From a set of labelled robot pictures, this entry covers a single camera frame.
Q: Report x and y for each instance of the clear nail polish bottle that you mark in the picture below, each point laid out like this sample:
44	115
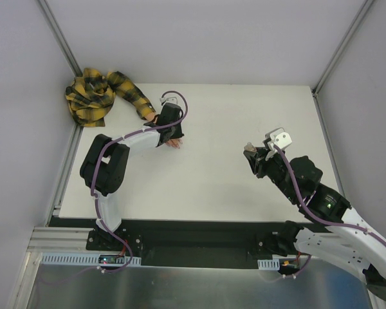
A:
250	147

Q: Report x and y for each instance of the aluminium rail left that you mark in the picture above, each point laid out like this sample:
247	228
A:
45	239

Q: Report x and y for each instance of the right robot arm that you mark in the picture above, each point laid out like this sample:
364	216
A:
363	255

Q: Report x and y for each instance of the aluminium frame post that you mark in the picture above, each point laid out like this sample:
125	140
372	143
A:
343	45
59	36

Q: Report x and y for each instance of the mannequin hand with painted nails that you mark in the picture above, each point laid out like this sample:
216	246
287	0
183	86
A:
175	143

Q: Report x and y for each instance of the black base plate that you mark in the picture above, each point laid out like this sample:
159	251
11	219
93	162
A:
193	244

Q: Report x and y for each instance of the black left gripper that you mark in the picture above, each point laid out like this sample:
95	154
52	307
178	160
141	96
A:
171	132

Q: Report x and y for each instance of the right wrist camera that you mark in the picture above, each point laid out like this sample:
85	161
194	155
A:
276	139

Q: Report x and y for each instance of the yellow plaid shirt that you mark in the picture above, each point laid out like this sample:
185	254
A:
91	97

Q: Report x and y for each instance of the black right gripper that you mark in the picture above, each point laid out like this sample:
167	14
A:
260	161

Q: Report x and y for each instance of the right white cable duct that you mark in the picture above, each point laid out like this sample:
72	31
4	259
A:
276	264

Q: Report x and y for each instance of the aluminium frame post left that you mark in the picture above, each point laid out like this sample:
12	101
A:
59	36

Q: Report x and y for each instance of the left white cable duct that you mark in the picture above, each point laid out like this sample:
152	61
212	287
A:
76	259

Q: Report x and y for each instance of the aluminium frame post right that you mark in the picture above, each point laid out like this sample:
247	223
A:
343	45

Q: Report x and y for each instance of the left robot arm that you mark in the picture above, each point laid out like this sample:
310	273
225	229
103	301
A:
104	166

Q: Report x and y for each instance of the white cable duct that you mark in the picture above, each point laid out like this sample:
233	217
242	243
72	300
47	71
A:
76	259
276	264

